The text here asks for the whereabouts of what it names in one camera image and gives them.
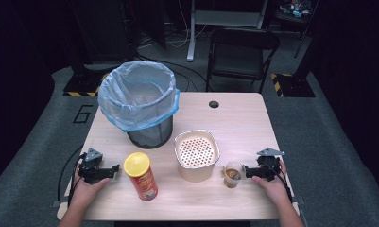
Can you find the person's left hand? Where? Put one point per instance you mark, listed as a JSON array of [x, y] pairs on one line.
[[84, 192]]

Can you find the blue plastic bin bag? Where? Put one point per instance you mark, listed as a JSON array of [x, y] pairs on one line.
[[136, 94]]

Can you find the white metal desk frame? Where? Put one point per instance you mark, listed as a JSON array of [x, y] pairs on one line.
[[223, 19]]

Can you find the black yellow striped base plate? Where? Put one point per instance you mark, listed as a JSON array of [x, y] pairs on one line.
[[292, 85], [83, 85]]

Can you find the black folding chair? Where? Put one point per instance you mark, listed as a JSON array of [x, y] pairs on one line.
[[240, 56]]

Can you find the clear cup with brown liquid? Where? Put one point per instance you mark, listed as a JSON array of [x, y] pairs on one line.
[[232, 176]]

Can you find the clutter of small tools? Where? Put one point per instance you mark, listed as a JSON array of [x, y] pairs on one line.
[[296, 8]]

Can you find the person's right hand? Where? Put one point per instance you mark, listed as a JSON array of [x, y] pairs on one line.
[[275, 189]]

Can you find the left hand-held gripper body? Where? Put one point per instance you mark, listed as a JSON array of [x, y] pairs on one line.
[[91, 171]]

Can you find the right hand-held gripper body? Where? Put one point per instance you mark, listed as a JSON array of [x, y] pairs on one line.
[[269, 167]]

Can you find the black mesh trash bin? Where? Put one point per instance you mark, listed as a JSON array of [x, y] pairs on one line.
[[152, 135]]

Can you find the beige perforated square container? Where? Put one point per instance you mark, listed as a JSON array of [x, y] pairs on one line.
[[196, 156]]

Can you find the dark cabinet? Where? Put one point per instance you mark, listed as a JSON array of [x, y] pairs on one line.
[[105, 28]]

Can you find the red chip can yellow lid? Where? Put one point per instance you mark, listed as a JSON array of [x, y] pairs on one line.
[[141, 176]]

